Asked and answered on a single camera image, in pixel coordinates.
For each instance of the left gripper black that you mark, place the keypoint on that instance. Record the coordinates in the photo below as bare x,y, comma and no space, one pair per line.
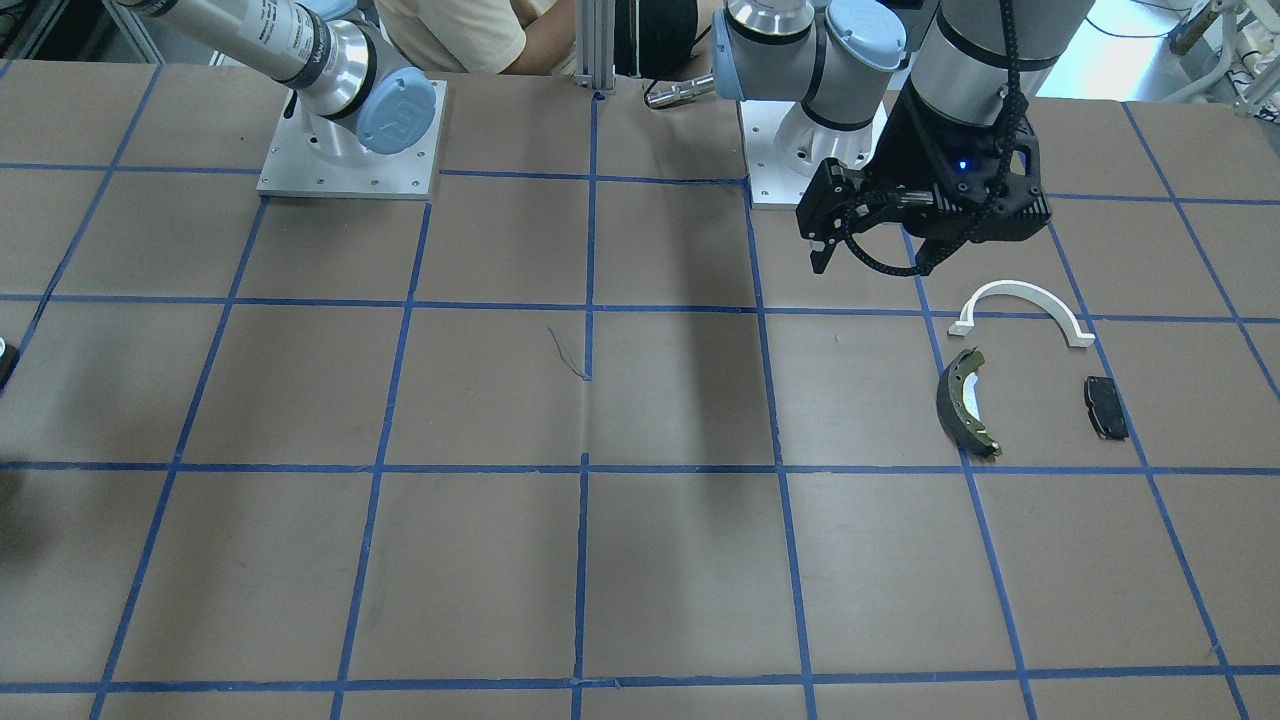
908,140

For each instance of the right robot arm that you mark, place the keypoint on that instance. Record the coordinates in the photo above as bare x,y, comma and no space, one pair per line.
340,66

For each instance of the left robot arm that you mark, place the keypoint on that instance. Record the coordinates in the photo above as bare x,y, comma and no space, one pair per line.
836,59

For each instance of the dark brake shoe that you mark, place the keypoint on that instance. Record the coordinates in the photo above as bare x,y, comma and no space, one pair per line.
957,406

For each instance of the seated person beige shirt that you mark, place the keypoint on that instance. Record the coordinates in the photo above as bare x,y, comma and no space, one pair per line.
652,39

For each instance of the black brake pad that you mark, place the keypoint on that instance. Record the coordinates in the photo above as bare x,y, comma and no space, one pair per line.
1105,408

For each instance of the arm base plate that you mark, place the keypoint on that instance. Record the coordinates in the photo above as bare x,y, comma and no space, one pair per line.
312,158
783,146

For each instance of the aluminium frame post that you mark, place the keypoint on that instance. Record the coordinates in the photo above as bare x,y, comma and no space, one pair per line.
594,45

